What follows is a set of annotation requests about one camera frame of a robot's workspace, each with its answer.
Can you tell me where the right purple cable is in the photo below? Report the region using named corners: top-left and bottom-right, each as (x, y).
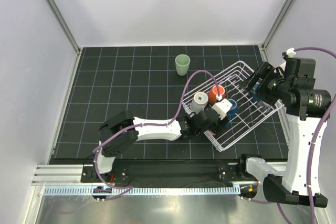
top-left (249, 47), bottom-right (336, 224)

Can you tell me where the orange mug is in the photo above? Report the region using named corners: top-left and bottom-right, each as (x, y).
top-left (207, 85), bottom-right (226, 103)

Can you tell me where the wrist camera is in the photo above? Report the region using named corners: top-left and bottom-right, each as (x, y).
top-left (280, 48), bottom-right (296, 70)
top-left (212, 99), bottom-right (233, 120)

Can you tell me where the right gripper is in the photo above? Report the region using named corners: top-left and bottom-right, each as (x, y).
top-left (239, 61), bottom-right (292, 106)

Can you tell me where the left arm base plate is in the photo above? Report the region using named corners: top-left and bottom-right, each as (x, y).
top-left (80, 166), bottom-right (129, 185)

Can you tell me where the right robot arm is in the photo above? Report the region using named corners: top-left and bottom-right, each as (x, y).
top-left (236, 58), bottom-right (332, 208)

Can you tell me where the blue mug cream inside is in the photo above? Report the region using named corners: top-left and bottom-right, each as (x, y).
top-left (225, 99), bottom-right (238, 127)

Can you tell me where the purple cable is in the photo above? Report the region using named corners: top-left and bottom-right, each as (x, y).
top-left (249, 47), bottom-right (336, 224)
top-left (93, 70), bottom-right (223, 200)

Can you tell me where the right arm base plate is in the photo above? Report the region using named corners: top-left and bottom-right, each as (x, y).
top-left (218, 163), bottom-right (240, 183)

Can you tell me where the clear faceted glass cup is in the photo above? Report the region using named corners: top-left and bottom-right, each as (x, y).
top-left (257, 100), bottom-right (272, 113)

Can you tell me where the dark blue cup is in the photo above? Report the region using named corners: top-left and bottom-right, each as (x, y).
top-left (248, 82), bottom-right (260, 102)

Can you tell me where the black gridded table mat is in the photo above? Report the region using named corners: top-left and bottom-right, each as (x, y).
top-left (50, 45), bottom-right (288, 164)

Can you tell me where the slotted cable duct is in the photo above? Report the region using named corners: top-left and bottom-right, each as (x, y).
top-left (44, 185), bottom-right (240, 196)

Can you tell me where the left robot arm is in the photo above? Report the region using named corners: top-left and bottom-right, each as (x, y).
top-left (93, 106), bottom-right (228, 183)

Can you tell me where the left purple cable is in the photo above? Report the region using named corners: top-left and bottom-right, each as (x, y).
top-left (93, 70), bottom-right (223, 200)

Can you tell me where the white wire dish rack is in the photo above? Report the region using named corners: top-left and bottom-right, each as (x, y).
top-left (182, 61), bottom-right (284, 152)

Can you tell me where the aluminium rail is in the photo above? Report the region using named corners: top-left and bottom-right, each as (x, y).
top-left (31, 165), bottom-right (83, 185)

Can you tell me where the pale green tumbler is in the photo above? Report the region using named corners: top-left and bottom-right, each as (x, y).
top-left (175, 54), bottom-right (191, 76)

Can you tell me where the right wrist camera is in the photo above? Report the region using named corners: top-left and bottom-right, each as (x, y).
top-left (280, 48), bottom-right (296, 70)

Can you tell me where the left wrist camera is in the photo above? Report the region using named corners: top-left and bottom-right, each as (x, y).
top-left (212, 99), bottom-right (233, 120)

